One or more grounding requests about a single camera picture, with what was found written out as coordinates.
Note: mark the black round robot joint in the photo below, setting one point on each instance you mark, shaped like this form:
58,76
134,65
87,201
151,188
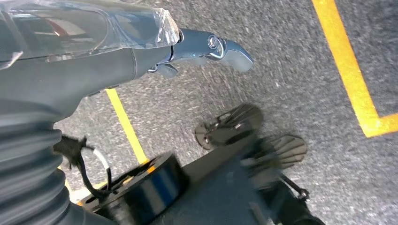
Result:
149,189

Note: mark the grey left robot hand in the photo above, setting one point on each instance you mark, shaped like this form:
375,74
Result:
62,68

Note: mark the black robot foot plate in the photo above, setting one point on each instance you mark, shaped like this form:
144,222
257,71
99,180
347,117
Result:
227,130
283,152

